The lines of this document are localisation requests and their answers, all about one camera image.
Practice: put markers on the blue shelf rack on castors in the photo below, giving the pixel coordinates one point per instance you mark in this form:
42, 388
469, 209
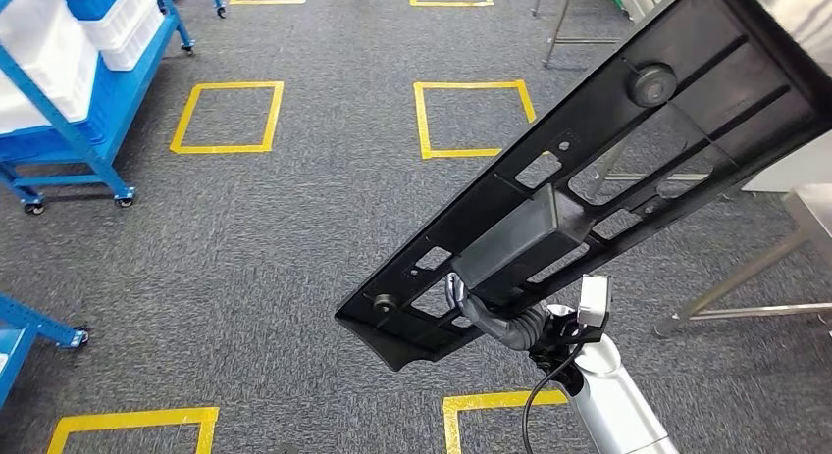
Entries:
110, 113

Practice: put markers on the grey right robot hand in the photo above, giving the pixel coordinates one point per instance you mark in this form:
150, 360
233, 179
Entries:
487, 324

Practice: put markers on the black plastic frame part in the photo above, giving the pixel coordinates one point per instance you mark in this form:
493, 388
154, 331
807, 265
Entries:
715, 29

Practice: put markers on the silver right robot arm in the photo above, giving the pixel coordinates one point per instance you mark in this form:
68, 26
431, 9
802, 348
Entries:
611, 399

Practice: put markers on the yellow floor tape square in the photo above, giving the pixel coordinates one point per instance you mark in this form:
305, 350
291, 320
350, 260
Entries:
481, 402
130, 417

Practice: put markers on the steel frame stand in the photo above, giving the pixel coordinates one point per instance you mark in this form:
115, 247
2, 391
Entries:
585, 42

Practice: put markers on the white cabinet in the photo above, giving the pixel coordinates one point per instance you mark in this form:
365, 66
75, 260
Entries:
793, 165

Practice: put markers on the steel table with stretchers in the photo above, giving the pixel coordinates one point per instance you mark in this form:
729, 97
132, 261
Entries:
806, 207

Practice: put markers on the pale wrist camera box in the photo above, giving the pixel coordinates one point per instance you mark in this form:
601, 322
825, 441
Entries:
593, 298

